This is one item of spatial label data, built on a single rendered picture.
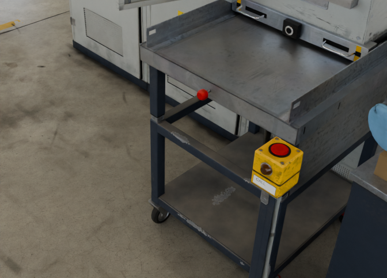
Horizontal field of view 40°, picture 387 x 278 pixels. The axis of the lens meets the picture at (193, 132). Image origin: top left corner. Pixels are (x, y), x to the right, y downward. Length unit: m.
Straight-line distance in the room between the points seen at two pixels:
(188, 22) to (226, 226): 0.75
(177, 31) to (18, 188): 1.09
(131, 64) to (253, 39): 1.33
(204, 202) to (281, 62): 0.68
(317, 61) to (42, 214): 1.29
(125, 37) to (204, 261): 1.38
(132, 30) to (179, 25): 1.12
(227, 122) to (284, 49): 0.91
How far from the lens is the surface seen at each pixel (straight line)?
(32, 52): 3.50
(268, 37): 1.84
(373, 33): 1.75
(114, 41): 3.09
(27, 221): 2.33
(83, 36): 3.34
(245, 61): 1.68
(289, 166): 1.19
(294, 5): 1.81
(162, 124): 1.88
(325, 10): 1.75
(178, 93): 2.80
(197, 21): 1.87
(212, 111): 2.66
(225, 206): 2.09
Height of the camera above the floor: 1.64
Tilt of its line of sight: 37 degrees down
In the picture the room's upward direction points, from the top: 3 degrees clockwise
